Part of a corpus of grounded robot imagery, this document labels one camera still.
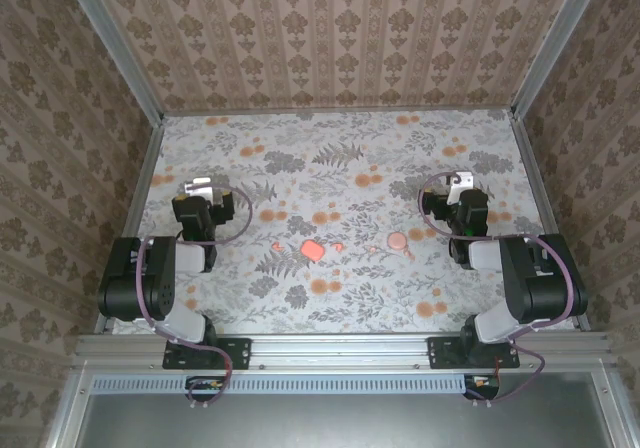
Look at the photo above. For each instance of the pale pink round rubber piece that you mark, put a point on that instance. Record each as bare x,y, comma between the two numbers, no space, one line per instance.
397,239

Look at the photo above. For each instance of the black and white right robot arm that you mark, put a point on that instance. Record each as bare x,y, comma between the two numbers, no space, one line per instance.
540,293

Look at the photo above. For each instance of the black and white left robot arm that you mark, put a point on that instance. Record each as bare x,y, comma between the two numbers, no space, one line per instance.
150,288

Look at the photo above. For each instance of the floral patterned table cover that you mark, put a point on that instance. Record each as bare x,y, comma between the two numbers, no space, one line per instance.
350,178

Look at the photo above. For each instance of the grey metal sheet shelf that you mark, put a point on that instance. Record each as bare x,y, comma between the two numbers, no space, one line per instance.
340,423

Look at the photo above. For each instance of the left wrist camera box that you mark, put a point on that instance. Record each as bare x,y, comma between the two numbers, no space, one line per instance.
197,184

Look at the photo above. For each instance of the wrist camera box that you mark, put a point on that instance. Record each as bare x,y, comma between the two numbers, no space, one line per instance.
197,184
460,185

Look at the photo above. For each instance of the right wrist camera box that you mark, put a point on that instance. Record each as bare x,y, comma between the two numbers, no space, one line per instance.
460,185

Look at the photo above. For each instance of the aluminium side rail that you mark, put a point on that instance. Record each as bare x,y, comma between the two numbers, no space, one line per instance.
135,218
545,208

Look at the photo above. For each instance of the aluminium frame post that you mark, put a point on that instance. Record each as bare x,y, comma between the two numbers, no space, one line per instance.
115,48
555,48

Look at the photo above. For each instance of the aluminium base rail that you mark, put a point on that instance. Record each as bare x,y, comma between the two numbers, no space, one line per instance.
340,350

